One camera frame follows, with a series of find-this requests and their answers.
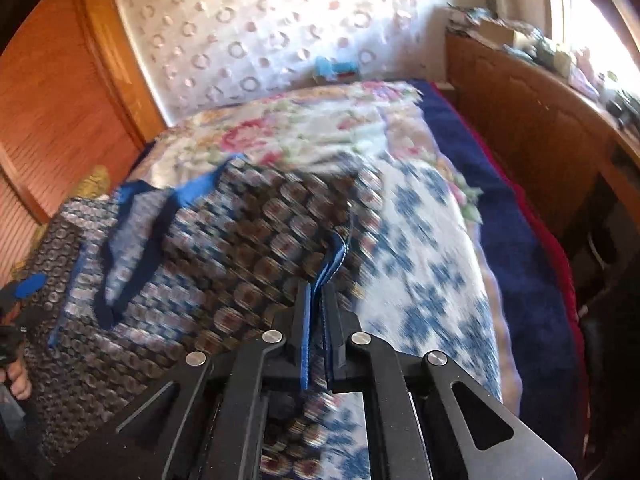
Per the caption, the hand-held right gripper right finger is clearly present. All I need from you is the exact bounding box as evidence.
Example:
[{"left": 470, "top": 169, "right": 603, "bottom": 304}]
[{"left": 320, "top": 285, "right": 577, "bottom": 480}]

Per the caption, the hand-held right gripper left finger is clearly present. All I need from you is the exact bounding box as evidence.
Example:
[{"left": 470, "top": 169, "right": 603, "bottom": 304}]
[{"left": 116, "top": 281, "right": 314, "bottom": 480}]

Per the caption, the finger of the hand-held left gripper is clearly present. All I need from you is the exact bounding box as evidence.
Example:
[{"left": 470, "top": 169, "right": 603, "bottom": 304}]
[{"left": 0, "top": 273, "right": 49, "bottom": 331}]

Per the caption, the blue circle-print garment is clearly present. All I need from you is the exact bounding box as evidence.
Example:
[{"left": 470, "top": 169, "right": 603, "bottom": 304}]
[{"left": 30, "top": 155, "right": 386, "bottom": 480}]

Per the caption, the person's left hand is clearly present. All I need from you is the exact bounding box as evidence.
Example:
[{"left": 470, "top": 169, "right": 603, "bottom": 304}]
[{"left": 7, "top": 360, "right": 35, "bottom": 402}]

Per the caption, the yellow green pillow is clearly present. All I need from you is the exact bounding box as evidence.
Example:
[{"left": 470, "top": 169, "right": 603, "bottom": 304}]
[{"left": 10, "top": 165, "right": 112, "bottom": 281}]

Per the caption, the blue and white floral sheet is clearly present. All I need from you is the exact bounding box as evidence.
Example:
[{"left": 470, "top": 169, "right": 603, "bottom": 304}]
[{"left": 260, "top": 160, "right": 522, "bottom": 480}]

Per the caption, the wooden wardrobe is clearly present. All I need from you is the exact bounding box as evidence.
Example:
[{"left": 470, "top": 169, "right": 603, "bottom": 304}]
[{"left": 0, "top": 0, "right": 169, "bottom": 272}]

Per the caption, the rose print floral blanket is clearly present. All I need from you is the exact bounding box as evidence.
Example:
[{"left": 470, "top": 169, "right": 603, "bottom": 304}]
[{"left": 130, "top": 80, "right": 487, "bottom": 227}]

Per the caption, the navy blue blanket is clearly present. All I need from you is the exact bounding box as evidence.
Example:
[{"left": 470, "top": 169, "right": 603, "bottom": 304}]
[{"left": 410, "top": 79, "right": 586, "bottom": 436}]

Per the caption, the blue toy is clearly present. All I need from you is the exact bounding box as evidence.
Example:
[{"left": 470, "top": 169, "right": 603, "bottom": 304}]
[{"left": 312, "top": 56, "right": 361, "bottom": 84}]

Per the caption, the wooden cabinet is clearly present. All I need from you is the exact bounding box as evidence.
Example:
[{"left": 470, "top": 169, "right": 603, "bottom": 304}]
[{"left": 444, "top": 30, "right": 640, "bottom": 311}]

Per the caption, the cardboard box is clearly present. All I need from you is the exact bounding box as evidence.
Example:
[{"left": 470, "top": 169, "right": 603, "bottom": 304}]
[{"left": 475, "top": 17, "right": 523, "bottom": 50}]

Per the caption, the pink object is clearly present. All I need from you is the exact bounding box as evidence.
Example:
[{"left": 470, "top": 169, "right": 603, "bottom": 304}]
[{"left": 567, "top": 47, "right": 601, "bottom": 98}]

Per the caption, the black device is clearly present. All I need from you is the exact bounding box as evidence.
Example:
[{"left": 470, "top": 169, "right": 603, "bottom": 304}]
[{"left": 602, "top": 72, "right": 640, "bottom": 131}]

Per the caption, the window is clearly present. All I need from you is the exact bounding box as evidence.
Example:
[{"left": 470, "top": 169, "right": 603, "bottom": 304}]
[{"left": 544, "top": 0, "right": 640, "bottom": 92}]

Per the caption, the white cable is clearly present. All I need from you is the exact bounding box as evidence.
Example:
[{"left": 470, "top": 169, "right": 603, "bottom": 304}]
[{"left": 577, "top": 227, "right": 618, "bottom": 313}]

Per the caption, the white circle-print wall cloth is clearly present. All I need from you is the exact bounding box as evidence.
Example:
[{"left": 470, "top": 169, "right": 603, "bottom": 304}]
[{"left": 117, "top": 0, "right": 451, "bottom": 122}]

